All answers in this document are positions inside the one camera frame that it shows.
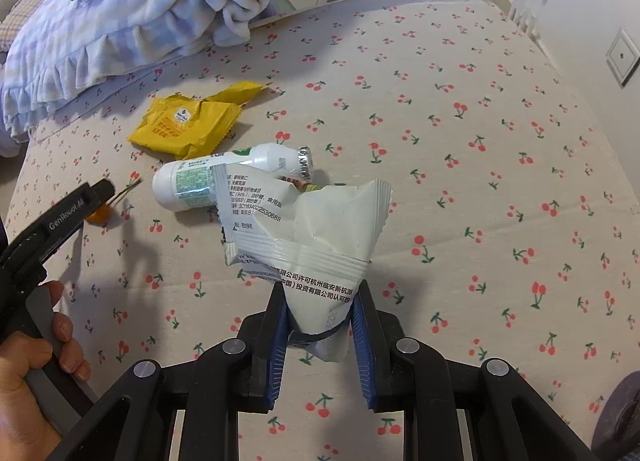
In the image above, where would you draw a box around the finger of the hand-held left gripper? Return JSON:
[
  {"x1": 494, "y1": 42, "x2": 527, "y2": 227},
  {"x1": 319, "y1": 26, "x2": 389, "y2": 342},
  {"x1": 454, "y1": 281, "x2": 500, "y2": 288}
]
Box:
[{"x1": 80, "y1": 179, "x2": 117, "y2": 215}]

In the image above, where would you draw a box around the checked purple pillow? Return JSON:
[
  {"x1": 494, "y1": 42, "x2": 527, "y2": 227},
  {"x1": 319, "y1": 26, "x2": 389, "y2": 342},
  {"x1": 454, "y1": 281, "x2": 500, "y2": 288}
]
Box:
[{"x1": 0, "y1": 0, "x2": 68, "y2": 62}]

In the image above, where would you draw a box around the person's left hand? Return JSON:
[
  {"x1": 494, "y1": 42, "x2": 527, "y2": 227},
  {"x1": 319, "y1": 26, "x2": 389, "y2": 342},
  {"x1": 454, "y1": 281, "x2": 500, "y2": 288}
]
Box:
[{"x1": 0, "y1": 280, "x2": 92, "y2": 461}]

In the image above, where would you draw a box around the cherry print bed sheet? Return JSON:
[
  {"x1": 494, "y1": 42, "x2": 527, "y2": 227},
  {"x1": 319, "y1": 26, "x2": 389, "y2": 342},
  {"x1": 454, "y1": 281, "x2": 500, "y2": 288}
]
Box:
[{"x1": 0, "y1": 0, "x2": 640, "y2": 461}]

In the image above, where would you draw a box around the white wall socket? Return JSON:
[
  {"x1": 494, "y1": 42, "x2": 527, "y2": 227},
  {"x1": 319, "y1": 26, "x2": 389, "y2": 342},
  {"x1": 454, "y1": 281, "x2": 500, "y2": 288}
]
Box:
[{"x1": 605, "y1": 28, "x2": 640, "y2": 89}]

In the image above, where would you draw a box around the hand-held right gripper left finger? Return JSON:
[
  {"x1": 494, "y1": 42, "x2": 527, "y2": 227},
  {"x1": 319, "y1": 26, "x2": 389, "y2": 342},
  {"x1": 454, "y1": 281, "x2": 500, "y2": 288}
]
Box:
[{"x1": 75, "y1": 282, "x2": 290, "y2": 461}]

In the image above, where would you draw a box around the blue checked ruffled blanket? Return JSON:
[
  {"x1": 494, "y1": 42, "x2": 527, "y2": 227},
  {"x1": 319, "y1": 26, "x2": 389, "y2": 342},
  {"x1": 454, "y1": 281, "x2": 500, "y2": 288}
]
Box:
[{"x1": 0, "y1": 0, "x2": 296, "y2": 144}]

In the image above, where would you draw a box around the yellow snack packet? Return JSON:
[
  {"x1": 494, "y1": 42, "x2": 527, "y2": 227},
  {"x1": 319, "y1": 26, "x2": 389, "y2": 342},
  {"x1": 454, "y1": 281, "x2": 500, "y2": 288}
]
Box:
[
  {"x1": 126, "y1": 95, "x2": 244, "y2": 158},
  {"x1": 202, "y1": 82, "x2": 273, "y2": 109}
]

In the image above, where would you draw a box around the white snack wrapper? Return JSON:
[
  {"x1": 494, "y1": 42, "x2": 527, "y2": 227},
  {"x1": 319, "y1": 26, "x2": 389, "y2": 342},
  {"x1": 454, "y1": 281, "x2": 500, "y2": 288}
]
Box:
[
  {"x1": 235, "y1": 178, "x2": 393, "y2": 362},
  {"x1": 210, "y1": 163, "x2": 301, "y2": 267}
]

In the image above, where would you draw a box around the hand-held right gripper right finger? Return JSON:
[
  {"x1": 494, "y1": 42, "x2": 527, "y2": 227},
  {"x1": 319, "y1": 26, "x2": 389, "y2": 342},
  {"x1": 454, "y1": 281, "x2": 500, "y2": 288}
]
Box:
[{"x1": 349, "y1": 280, "x2": 598, "y2": 461}]

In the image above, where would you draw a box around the white plastic bottle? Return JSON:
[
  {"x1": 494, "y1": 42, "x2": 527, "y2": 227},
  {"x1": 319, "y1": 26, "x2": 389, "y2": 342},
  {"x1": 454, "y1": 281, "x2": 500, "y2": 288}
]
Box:
[{"x1": 151, "y1": 142, "x2": 315, "y2": 212}]

